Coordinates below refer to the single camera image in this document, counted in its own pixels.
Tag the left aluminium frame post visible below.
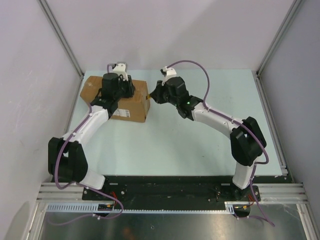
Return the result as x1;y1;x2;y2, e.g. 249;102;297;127
36;0;85;77

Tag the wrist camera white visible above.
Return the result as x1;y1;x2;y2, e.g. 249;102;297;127
160;66;177;86
111;62;129;81

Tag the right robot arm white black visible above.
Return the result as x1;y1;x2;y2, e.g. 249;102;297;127
147;77;267;201

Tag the aluminium frame post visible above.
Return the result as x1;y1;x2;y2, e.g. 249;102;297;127
36;0;85;77
256;0;305;77

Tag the brown cardboard express box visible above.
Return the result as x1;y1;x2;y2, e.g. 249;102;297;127
80;76;150;123

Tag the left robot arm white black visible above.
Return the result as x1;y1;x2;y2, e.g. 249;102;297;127
48;72;135;200

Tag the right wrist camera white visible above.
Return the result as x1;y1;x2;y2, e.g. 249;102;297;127
160;66;177;86

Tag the right aluminium frame post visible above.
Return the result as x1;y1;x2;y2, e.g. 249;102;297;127
256;0;305;77

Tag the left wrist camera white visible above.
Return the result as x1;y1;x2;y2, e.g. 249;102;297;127
111;62;129;81

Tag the white slotted cable duct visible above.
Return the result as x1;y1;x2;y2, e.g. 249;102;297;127
46;202;235;215

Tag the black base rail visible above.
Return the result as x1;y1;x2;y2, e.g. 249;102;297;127
51;174;293;211

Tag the white shipping label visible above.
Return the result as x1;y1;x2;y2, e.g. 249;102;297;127
112;108;131;118

